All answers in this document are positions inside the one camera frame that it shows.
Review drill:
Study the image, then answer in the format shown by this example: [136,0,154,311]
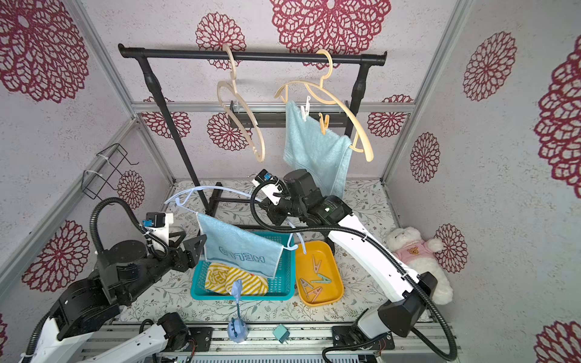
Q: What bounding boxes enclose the black clothes rack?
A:
[118,44,387,217]

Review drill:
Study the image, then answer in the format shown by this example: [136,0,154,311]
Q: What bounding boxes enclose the orange clothespin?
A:
[319,113,330,136]

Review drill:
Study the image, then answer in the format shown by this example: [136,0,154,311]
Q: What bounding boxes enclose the white teddy bear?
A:
[386,227,453,306]

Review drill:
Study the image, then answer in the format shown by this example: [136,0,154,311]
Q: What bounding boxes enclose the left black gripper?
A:
[123,231,207,303]

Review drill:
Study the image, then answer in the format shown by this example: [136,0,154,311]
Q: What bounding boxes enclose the teal plastic basket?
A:
[191,231,297,301]

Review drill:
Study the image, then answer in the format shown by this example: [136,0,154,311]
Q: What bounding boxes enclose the light blue hanger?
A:
[164,185,307,254]

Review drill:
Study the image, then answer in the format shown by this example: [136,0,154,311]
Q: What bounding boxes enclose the black wire wall rack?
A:
[80,143,139,201]

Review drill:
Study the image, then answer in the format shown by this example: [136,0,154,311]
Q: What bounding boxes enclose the yellow plastic tray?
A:
[295,240,344,307]

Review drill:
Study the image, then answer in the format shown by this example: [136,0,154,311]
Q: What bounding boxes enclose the beige plastic hanger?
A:
[275,48,375,163]

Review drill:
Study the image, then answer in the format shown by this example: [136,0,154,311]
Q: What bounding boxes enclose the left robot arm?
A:
[21,198,207,362]

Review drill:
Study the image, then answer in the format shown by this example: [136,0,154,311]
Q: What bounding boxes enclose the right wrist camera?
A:
[252,169,284,205]

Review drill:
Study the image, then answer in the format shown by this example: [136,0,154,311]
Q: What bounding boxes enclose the teal plain towel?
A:
[283,101,353,198]

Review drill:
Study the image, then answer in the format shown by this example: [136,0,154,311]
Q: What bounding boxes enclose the grey clothespin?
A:
[299,278,314,296]

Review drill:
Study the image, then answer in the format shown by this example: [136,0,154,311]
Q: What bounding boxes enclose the green clothespin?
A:
[310,274,332,284]

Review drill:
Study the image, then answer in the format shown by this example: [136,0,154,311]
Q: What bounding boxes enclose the small teal cube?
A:
[272,325,290,344]

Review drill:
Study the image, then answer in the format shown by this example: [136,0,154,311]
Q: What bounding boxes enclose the blue hello towel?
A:
[197,213,283,278]

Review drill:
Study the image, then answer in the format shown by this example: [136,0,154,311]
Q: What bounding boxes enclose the white clothespin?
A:
[300,96,311,122]

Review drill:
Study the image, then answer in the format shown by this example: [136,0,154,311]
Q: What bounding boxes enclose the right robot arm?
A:
[250,169,458,361]

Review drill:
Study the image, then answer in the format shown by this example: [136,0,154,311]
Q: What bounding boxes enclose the yellow striped towel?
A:
[204,263,269,296]

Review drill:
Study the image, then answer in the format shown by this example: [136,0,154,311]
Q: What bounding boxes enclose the cream plastic hanger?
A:
[216,43,266,163]

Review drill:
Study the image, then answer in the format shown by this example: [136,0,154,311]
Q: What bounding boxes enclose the peach pink clothespin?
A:
[312,255,322,275]

